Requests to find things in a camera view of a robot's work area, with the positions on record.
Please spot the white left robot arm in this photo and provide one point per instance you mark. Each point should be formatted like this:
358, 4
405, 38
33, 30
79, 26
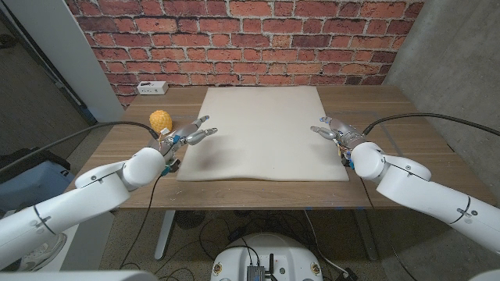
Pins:
78, 199

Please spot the black round floor grille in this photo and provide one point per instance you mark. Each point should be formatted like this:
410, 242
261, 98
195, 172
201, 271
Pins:
189, 219

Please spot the black antenna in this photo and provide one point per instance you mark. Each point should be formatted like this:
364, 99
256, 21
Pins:
272, 265

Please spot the black bag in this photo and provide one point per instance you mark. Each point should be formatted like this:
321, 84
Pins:
23, 160

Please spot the white pillar panel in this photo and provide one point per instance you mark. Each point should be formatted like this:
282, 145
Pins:
51, 31

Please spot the grey table leg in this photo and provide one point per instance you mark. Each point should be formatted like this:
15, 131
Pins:
367, 238

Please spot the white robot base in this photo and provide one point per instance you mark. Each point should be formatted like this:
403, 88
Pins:
289, 253

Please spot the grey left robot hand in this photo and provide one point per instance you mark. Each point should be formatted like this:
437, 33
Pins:
187, 134

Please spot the small grey computer box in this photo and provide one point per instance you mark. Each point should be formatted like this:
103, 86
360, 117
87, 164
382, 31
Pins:
256, 273

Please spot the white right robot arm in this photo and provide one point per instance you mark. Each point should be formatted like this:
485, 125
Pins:
422, 191

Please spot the white table leg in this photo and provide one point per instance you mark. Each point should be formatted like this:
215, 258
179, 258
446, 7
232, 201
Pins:
164, 234

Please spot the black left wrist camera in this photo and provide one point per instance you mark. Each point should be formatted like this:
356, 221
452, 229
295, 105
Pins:
172, 166

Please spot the white power strip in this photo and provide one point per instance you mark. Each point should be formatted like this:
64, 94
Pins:
152, 88

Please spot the red brick printed backdrop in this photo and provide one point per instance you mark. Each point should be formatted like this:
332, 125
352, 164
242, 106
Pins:
250, 39

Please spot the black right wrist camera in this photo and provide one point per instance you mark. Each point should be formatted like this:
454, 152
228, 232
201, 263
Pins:
345, 161

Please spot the white sneaker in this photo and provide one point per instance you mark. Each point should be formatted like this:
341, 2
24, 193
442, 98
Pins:
43, 253

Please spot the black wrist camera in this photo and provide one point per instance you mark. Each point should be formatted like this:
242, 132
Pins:
345, 161
172, 166

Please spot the yellow toy pineapple fruit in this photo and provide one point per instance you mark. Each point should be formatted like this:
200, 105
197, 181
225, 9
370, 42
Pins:
161, 120

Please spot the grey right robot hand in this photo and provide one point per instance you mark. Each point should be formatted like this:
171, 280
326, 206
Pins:
345, 134

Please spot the cream white cloth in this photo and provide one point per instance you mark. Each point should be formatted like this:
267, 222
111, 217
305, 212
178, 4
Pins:
265, 129

